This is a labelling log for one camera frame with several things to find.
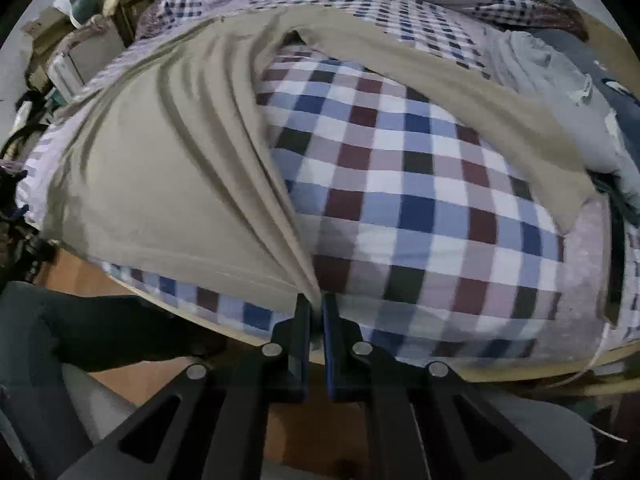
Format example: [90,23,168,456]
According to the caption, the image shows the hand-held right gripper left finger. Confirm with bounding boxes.
[57,292,313,480]

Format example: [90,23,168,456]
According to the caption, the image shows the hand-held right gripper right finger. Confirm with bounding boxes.
[322,292,573,480]

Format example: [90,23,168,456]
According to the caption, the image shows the khaki pants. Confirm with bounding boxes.
[40,5,611,311]

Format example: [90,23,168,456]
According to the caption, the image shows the light grey garment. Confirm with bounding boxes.
[482,27,640,201]

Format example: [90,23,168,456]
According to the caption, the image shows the checked bed sheet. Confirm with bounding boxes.
[15,0,640,367]

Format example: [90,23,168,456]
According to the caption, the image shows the person's left leg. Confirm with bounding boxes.
[0,280,226,480]

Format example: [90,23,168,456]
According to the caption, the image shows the person's leg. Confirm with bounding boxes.
[475,395,597,480]
[0,280,226,480]

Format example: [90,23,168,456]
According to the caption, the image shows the person's right leg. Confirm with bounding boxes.
[475,395,597,480]

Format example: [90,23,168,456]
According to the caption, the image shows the beige storage box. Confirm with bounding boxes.
[50,25,128,96]

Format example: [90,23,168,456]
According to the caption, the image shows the cardboard box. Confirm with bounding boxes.
[22,7,71,56]

